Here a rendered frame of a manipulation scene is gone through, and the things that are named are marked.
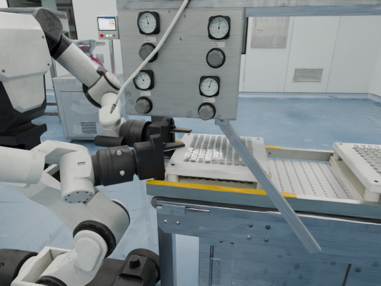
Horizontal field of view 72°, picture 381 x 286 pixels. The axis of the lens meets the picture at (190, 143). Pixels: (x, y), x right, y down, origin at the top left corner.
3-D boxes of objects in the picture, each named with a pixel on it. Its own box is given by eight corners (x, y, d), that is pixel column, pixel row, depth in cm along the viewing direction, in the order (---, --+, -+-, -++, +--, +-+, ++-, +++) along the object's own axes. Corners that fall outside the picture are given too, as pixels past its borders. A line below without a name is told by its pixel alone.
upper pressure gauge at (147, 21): (137, 34, 45) (135, 11, 44) (140, 34, 46) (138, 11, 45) (158, 34, 44) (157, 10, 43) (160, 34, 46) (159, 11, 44)
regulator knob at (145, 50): (136, 63, 46) (134, 36, 44) (140, 62, 48) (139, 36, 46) (154, 63, 45) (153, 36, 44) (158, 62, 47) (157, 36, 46)
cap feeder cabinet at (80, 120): (63, 144, 303) (50, 78, 275) (85, 129, 356) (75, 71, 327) (117, 146, 300) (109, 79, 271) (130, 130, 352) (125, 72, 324)
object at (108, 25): (102, 74, 307) (94, 15, 284) (105, 72, 317) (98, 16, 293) (121, 74, 306) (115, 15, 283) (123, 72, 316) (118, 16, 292)
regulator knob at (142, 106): (132, 116, 50) (130, 92, 48) (136, 113, 52) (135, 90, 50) (149, 117, 49) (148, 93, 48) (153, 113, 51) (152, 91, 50)
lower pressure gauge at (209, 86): (198, 97, 47) (198, 76, 46) (199, 95, 48) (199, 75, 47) (219, 97, 46) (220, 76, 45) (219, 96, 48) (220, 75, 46)
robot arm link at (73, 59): (101, 100, 111) (55, 60, 100) (122, 80, 109) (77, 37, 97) (98, 111, 102) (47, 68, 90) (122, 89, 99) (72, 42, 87)
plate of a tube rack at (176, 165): (271, 184, 58) (272, 176, 57) (165, 174, 62) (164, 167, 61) (262, 143, 81) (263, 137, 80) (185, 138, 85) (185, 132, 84)
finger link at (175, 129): (189, 134, 75) (169, 132, 76) (192, 130, 77) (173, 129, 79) (189, 129, 74) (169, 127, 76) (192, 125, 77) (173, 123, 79)
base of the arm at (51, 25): (31, 69, 92) (1, 42, 86) (51, 54, 101) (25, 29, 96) (53, 46, 84) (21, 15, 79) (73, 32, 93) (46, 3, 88)
